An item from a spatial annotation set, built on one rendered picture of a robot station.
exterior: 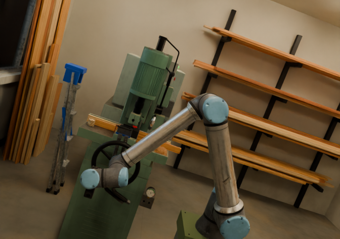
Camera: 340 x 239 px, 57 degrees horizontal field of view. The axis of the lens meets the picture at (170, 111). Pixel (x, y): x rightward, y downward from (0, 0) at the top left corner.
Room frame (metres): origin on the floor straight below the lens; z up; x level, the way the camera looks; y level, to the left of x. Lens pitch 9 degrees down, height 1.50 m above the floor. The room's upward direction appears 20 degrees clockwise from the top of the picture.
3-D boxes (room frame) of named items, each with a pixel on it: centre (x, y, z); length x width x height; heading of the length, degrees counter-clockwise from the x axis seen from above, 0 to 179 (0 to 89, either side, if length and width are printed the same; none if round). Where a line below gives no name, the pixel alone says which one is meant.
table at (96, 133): (1.99, 0.21, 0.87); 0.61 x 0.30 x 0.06; 93
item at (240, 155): (4.34, -1.41, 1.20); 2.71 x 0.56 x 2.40; 96
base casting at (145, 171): (2.22, 0.22, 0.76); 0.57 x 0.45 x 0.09; 3
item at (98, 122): (2.10, 0.15, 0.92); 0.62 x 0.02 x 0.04; 93
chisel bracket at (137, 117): (2.11, 0.21, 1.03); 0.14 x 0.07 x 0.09; 3
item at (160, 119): (2.29, 0.06, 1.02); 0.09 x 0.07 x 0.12; 93
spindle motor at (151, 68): (2.09, 0.21, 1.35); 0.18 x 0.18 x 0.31
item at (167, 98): (2.32, 0.07, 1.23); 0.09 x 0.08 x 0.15; 3
